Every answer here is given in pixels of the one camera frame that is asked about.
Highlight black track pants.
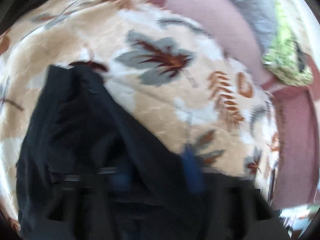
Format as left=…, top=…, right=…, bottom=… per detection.
left=16, top=64, right=287, bottom=239

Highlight leaf-patterned fleece blanket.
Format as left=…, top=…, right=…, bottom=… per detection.
left=1, top=0, right=279, bottom=229

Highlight pink bed sheet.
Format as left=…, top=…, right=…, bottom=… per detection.
left=151, top=0, right=319, bottom=209

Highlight green patterned cloth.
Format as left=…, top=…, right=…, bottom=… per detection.
left=261, top=2, right=313, bottom=87

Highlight grey quilted blanket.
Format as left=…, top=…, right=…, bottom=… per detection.
left=230, top=0, right=278, bottom=53

